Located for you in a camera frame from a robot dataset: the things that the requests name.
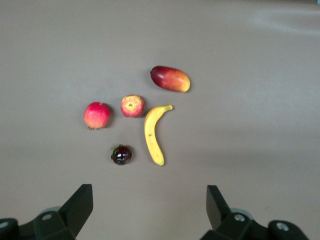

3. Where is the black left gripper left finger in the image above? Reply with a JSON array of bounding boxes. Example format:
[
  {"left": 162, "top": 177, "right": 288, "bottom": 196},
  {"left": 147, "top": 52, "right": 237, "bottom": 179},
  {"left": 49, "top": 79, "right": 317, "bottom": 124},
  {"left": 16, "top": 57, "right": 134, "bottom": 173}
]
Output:
[{"left": 18, "top": 184, "right": 94, "bottom": 240}]

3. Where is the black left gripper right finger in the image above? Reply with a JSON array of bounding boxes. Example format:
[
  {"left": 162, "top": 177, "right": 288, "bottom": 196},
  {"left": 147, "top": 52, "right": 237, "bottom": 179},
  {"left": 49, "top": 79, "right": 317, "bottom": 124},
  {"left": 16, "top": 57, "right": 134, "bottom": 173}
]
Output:
[{"left": 199, "top": 185, "right": 270, "bottom": 240}]

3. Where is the yellow banana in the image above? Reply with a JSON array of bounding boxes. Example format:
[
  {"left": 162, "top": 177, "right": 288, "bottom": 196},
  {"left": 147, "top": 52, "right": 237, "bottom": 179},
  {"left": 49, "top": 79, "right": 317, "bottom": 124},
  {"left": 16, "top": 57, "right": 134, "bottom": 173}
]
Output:
[{"left": 144, "top": 104, "right": 174, "bottom": 167}]

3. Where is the small red yellow apple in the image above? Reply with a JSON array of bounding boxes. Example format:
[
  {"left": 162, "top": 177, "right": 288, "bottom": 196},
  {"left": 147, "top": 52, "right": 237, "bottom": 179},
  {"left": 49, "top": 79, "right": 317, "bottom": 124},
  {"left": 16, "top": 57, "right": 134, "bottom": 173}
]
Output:
[{"left": 120, "top": 94, "right": 145, "bottom": 118}]

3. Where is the dark purple plum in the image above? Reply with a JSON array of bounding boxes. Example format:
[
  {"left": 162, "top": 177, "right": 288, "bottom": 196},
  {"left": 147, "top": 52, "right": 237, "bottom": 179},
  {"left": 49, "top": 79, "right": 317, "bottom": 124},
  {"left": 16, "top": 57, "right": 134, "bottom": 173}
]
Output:
[{"left": 110, "top": 144, "right": 133, "bottom": 166}]

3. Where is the brown table cover mat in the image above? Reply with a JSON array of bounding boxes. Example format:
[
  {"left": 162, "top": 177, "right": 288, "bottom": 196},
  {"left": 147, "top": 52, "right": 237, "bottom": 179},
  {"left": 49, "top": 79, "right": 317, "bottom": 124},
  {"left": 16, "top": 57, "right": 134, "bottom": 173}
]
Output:
[{"left": 0, "top": 0, "right": 320, "bottom": 240}]

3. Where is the red yellow mango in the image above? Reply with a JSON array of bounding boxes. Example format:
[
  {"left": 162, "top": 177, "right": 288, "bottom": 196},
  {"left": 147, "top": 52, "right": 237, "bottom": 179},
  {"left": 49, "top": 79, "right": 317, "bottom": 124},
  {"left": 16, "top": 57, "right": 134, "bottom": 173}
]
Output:
[{"left": 150, "top": 65, "right": 191, "bottom": 93}]

